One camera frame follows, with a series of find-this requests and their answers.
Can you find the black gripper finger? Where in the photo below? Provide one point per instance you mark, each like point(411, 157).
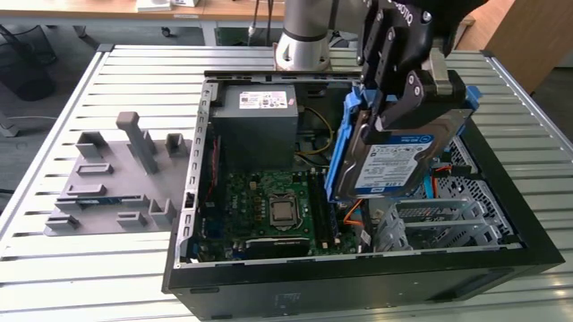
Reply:
point(381, 50)
point(415, 107)

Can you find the hard disk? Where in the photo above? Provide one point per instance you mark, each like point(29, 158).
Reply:
point(394, 167)

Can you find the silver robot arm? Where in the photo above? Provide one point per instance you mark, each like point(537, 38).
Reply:
point(305, 20)

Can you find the wooden cabinet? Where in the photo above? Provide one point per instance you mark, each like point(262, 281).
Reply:
point(537, 33)

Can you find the grey power supply unit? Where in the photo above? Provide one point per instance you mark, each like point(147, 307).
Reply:
point(255, 134)

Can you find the black RAM slot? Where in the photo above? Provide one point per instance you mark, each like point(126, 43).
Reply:
point(318, 208)

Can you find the silver CPU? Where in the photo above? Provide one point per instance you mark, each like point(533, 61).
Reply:
point(283, 211)

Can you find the small white box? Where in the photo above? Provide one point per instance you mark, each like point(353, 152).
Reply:
point(186, 2)

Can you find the green motherboard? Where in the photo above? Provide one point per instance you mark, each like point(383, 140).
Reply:
point(250, 201)

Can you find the black caster wheel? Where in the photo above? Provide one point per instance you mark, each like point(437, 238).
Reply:
point(166, 31)

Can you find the black graphics card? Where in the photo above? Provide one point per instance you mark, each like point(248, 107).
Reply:
point(277, 250)

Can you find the black PC case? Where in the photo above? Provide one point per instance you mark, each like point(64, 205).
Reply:
point(358, 288)

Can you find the wooden desk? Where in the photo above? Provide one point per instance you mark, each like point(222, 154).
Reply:
point(90, 14)

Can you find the grey parts rack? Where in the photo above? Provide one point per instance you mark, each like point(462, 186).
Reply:
point(120, 188)

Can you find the RAM stick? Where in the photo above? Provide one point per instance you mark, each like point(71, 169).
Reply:
point(98, 202)

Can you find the grey metal foot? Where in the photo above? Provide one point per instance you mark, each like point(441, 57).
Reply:
point(8, 129)

